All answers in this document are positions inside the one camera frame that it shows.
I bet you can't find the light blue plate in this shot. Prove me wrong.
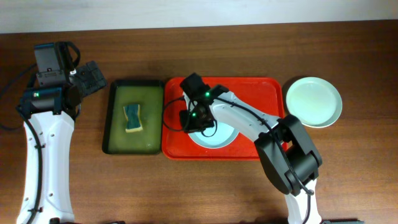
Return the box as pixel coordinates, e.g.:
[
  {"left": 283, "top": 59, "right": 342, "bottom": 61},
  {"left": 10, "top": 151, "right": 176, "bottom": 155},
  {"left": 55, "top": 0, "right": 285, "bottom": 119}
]
[{"left": 188, "top": 122, "right": 239, "bottom": 149}]

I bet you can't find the light green plate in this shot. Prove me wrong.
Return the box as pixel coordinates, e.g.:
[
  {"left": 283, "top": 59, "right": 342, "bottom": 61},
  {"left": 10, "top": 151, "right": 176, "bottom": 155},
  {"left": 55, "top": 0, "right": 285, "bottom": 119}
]
[{"left": 285, "top": 77, "right": 343, "bottom": 128}]

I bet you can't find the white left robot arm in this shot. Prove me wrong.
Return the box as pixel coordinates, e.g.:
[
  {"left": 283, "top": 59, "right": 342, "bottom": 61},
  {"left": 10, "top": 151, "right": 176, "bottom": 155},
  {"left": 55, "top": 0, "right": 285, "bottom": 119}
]
[{"left": 16, "top": 61, "right": 107, "bottom": 223}]

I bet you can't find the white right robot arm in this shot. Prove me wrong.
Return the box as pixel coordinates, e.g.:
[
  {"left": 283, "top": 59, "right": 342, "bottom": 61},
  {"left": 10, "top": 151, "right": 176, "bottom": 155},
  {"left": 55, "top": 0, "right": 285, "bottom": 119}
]
[{"left": 180, "top": 85, "right": 322, "bottom": 223}]

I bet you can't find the black tray with green liquid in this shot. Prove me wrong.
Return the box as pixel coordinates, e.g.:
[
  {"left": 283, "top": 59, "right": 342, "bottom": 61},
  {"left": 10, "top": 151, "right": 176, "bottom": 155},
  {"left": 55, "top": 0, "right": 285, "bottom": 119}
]
[{"left": 102, "top": 80, "right": 164, "bottom": 155}]

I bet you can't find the red plastic tray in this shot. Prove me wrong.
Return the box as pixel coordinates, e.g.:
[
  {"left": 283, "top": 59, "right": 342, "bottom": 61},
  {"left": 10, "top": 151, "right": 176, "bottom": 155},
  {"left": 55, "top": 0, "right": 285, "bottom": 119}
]
[{"left": 162, "top": 77, "right": 285, "bottom": 161}]

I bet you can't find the green and yellow sponge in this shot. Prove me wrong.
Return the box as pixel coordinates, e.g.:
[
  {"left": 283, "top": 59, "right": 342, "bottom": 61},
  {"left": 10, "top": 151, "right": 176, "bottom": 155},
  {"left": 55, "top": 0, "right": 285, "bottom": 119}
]
[{"left": 123, "top": 104, "right": 143, "bottom": 133}]

